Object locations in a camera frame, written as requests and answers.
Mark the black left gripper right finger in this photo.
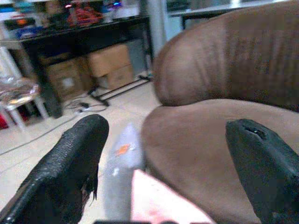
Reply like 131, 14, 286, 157
225, 119, 299, 224

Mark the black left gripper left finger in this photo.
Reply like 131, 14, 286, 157
0, 114, 110, 224

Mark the brown fabric sofa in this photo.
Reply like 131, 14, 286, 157
142, 0, 299, 224

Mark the pink pillow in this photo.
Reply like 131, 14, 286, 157
130, 169, 217, 224

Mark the small white side table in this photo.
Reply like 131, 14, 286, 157
0, 79, 49, 132

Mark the cardboard box with white label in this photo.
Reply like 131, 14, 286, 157
46, 59, 85, 100

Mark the clear plastic wrap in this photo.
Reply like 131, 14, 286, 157
0, 77, 40, 105

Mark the large cardboard box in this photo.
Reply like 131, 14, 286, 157
86, 44, 135, 90

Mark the black metal table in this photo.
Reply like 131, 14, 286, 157
20, 15, 155, 119

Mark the red orange item on table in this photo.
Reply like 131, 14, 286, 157
67, 5, 103, 27

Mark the white pillar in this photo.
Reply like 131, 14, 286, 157
148, 0, 169, 59

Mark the black floor cable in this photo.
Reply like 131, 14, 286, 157
0, 97, 107, 156

